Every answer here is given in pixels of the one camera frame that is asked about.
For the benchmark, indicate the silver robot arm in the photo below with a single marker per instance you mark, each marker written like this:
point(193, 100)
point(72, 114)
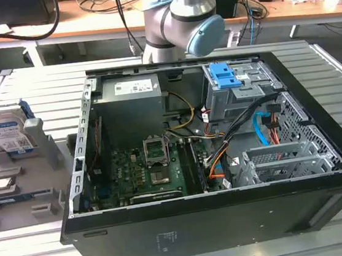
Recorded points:
point(177, 19)

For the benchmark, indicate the silver CPU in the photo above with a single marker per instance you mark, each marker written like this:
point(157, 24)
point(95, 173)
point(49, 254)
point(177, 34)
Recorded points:
point(2, 183)

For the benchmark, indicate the metal disk bay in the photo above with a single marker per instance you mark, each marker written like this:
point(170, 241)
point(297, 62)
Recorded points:
point(217, 104)

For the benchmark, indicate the grey power supply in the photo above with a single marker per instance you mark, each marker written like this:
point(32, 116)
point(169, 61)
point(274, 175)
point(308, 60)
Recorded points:
point(126, 111)

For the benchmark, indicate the black expansion slot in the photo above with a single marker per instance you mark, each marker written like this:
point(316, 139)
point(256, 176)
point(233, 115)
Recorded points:
point(154, 197)

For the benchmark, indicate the black PC case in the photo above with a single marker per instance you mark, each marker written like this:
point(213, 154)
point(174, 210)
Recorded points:
point(200, 223)

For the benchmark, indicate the black RAM slot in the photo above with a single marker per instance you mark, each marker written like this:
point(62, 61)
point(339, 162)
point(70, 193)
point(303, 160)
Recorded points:
point(186, 166)
point(198, 168)

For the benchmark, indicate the grey parts rack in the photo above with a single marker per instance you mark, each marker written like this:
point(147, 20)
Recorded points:
point(39, 167)

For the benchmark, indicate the blue plastic bay bracket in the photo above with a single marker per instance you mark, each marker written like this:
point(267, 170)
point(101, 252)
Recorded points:
point(222, 75)

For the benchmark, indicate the wooden desk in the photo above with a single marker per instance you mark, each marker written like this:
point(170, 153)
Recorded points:
point(100, 18)

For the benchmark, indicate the metal drive cage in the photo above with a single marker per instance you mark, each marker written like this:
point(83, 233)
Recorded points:
point(272, 153)

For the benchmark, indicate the green motherboard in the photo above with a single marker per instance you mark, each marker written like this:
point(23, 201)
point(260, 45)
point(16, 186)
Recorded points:
point(124, 178)

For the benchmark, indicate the RAM stick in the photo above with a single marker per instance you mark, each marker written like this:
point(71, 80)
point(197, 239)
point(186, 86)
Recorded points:
point(6, 200)

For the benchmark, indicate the CPU socket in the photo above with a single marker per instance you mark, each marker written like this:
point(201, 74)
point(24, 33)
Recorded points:
point(161, 177)

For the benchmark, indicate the hard disk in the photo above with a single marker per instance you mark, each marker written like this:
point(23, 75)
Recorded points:
point(5, 134)

